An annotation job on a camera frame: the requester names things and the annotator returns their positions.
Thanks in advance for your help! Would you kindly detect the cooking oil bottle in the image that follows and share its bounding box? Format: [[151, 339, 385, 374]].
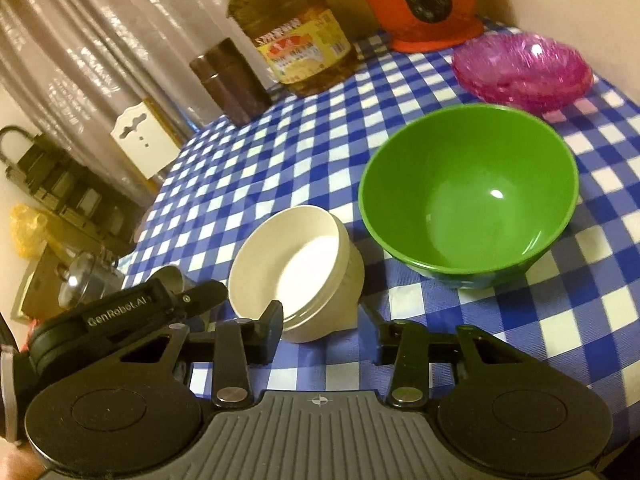
[[205, 0, 358, 98]]

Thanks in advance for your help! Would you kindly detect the white wooden chair back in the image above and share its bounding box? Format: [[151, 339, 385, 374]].
[[111, 100, 182, 179]]

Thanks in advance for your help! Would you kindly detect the yellow plastic bag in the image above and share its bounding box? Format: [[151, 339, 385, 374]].
[[10, 204, 52, 261]]

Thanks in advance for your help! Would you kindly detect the steel tiered lunch container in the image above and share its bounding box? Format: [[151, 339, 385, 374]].
[[59, 252, 123, 313]]

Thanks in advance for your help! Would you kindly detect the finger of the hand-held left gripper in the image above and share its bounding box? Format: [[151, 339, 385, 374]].
[[170, 281, 229, 318]]

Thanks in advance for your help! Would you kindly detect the cream plastic bowl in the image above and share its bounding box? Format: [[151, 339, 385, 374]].
[[229, 206, 365, 343]]

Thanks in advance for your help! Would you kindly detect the green plastic bowl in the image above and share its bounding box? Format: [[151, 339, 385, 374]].
[[358, 104, 580, 288]]

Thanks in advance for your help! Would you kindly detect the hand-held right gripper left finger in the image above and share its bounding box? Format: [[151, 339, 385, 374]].
[[120, 300, 284, 408]]

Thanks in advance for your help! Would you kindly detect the blue white checkered tablecloth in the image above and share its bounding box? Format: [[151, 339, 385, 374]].
[[117, 20, 640, 411]]

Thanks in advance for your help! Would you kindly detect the brown cylindrical canister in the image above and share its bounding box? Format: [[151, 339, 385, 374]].
[[190, 37, 273, 126]]

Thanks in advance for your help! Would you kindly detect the black metal rack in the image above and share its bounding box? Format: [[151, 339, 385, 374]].
[[0, 127, 146, 261]]

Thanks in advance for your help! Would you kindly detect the small steel bowl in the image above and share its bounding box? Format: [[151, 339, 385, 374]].
[[150, 266, 197, 306]]

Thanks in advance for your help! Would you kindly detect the red electric pressure cooker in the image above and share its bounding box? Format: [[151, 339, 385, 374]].
[[340, 0, 486, 53]]

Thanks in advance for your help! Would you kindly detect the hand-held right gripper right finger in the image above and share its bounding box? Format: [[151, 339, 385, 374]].
[[360, 301, 526, 407]]

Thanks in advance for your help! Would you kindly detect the sheer pale curtain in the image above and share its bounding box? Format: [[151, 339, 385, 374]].
[[0, 0, 241, 206]]

